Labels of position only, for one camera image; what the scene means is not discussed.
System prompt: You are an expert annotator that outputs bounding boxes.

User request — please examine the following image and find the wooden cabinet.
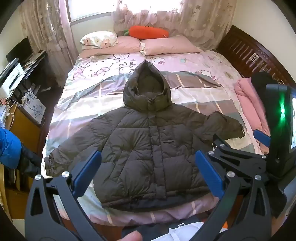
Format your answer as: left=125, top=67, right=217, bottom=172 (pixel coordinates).
left=6, top=106, right=48, bottom=163

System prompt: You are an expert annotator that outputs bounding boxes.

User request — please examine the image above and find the blue cloth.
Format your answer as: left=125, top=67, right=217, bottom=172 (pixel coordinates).
left=0, top=128, right=23, bottom=168

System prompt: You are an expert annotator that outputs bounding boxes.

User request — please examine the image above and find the white flower-print box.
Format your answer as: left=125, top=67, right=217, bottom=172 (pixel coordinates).
left=21, top=91, right=46, bottom=126

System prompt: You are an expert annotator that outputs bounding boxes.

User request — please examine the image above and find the black garment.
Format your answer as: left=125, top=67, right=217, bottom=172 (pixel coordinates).
left=251, top=72, right=278, bottom=102

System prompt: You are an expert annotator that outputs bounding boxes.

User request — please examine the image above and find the floral lace curtain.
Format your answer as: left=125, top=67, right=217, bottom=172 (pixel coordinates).
left=20, top=0, right=78, bottom=69
left=113, top=0, right=233, bottom=51

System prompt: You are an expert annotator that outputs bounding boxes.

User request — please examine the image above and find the pink pillow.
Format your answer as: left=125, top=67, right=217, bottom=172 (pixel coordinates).
left=79, top=36, right=146, bottom=58
left=140, top=35, right=202, bottom=56

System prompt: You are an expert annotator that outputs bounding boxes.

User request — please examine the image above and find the person's white clothing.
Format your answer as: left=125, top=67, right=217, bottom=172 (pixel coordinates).
left=168, top=221, right=228, bottom=241

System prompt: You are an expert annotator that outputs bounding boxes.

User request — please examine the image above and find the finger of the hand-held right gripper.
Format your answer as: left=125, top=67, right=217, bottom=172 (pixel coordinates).
left=208, top=133, right=269, bottom=183
left=253, top=129, right=271, bottom=148

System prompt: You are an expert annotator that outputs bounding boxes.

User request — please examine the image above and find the orange carrot plush toy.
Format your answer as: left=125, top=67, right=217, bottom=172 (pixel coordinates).
left=122, top=25, right=170, bottom=39

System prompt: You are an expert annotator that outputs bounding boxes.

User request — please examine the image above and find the olive hooded puffer jacket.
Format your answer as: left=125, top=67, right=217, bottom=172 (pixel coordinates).
left=43, top=61, right=246, bottom=212

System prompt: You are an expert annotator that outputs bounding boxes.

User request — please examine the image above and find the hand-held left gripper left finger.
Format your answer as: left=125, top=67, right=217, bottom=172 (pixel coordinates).
left=24, top=149, right=102, bottom=241

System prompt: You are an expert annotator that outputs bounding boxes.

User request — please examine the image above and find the printed pink duvet cover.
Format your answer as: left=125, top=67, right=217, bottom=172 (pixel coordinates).
left=41, top=50, right=265, bottom=229

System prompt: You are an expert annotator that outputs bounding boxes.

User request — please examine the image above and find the black desk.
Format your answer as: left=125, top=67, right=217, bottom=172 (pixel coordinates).
left=0, top=50, right=49, bottom=93

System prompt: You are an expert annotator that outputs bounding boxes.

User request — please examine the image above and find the white printer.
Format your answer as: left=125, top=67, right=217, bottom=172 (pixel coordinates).
left=0, top=62, right=25, bottom=91

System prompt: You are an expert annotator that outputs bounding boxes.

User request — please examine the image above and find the folded pink blanket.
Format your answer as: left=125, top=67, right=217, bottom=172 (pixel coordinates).
left=234, top=77, right=271, bottom=154

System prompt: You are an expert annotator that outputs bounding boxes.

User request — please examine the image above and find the black computer monitor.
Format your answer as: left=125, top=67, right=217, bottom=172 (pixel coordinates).
left=6, top=37, right=34, bottom=63

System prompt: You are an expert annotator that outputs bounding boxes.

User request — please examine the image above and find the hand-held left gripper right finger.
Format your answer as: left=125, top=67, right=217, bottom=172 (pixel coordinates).
left=195, top=151, right=272, bottom=241

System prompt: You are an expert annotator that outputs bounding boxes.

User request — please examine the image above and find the dark wooden headboard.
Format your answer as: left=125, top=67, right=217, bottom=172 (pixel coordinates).
left=215, top=25, right=296, bottom=87

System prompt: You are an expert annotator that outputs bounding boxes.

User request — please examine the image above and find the white floral pillow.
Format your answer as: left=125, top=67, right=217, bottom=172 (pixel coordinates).
left=80, top=31, right=119, bottom=50

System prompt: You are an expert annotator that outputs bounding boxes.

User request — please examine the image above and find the person's left hand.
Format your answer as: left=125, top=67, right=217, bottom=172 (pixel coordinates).
left=120, top=226, right=143, bottom=241

